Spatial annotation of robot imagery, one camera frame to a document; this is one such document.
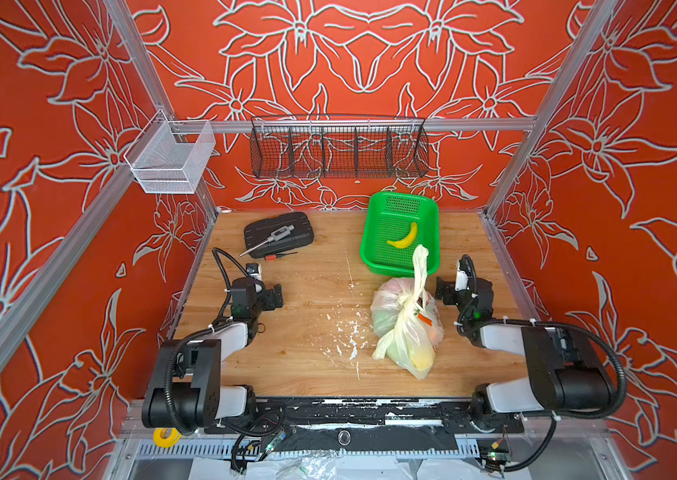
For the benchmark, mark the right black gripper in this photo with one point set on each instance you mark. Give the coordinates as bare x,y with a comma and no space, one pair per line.
448,291

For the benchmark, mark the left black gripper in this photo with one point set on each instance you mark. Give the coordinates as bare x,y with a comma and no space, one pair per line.
269,297

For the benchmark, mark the translucent plastic bag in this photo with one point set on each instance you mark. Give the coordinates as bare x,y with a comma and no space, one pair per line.
406,321

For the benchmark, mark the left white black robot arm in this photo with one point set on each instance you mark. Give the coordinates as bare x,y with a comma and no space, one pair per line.
185,392

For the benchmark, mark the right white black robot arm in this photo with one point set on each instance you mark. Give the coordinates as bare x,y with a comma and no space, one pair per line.
571,371

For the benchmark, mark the black tool case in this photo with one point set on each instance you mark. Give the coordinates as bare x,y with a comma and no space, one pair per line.
256,232

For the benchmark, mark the silver ratchet screwdriver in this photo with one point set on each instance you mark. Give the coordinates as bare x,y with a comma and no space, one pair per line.
278,234

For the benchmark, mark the yellow banana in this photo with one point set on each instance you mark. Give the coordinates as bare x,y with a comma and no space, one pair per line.
408,240

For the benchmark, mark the green plastic basket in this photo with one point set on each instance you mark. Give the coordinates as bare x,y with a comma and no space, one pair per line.
388,217

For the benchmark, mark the small circuit board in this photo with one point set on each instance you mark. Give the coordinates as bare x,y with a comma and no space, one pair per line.
494,456

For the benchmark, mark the yellow tape roll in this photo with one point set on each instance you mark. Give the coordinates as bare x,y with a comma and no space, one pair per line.
166,438

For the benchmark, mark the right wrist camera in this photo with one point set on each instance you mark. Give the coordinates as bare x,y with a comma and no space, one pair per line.
462,280

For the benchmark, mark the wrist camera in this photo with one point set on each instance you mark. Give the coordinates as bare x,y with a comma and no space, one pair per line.
254,270
462,280

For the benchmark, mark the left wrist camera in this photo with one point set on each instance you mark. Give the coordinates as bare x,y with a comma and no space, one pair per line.
254,270

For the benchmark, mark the red handled small screwdriver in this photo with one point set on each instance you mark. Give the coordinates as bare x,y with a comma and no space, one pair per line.
276,256

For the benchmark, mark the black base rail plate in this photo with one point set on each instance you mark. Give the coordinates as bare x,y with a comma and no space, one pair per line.
368,424

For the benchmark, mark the black wire wall basket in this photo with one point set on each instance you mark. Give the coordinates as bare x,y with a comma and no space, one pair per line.
338,146

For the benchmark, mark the white wire mesh basket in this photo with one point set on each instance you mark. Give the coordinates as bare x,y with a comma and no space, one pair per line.
170,156

